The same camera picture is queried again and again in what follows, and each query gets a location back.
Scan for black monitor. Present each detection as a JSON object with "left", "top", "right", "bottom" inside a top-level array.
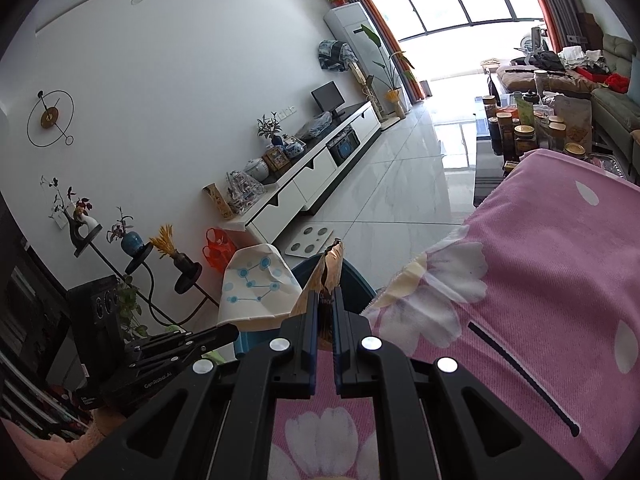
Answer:
[{"left": 311, "top": 81, "right": 345, "bottom": 117}]

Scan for left hand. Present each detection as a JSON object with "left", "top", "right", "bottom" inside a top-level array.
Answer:
[{"left": 70, "top": 408, "right": 127, "bottom": 462}]

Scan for white standing air conditioner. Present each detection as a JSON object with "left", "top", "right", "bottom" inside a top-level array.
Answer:
[{"left": 323, "top": 2, "right": 410, "bottom": 113}]

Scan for pink sleeve left forearm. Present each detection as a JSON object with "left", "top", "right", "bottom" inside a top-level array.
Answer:
[{"left": 1, "top": 419, "right": 96, "bottom": 479}]

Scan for glass coffee table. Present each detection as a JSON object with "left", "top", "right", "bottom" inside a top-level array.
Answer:
[{"left": 472, "top": 89, "right": 626, "bottom": 208}]

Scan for dark green sectional sofa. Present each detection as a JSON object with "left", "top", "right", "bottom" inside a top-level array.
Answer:
[{"left": 591, "top": 34, "right": 639, "bottom": 183}]

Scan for black plant stand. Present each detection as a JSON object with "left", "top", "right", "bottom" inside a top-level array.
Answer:
[{"left": 66, "top": 214, "right": 219, "bottom": 327}]

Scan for white paper cup blue dots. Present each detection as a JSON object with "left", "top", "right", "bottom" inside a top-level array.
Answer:
[{"left": 218, "top": 244, "right": 303, "bottom": 332}]

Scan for pink floral blanket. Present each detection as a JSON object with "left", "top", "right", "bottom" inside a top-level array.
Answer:
[{"left": 267, "top": 147, "right": 640, "bottom": 480}]

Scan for left orange grey curtain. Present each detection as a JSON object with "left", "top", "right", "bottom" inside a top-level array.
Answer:
[{"left": 348, "top": 0, "right": 426, "bottom": 104}]

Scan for gold foil snack wrapper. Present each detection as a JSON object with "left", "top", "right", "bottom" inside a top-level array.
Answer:
[{"left": 290, "top": 238, "right": 344, "bottom": 318}]

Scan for round wall clock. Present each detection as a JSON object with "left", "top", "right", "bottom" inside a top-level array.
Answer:
[{"left": 26, "top": 89, "right": 75, "bottom": 150}]

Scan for tall potted plant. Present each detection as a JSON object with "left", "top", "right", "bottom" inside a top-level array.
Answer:
[{"left": 358, "top": 24, "right": 416, "bottom": 119}]

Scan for teal trash bin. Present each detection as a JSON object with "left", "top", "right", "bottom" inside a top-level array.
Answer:
[{"left": 233, "top": 255, "right": 376, "bottom": 359}]

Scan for white tv cabinet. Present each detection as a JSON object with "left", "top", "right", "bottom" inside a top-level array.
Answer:
[{"left": 221, "top": 102, "right": 382, "bottom": 243}]

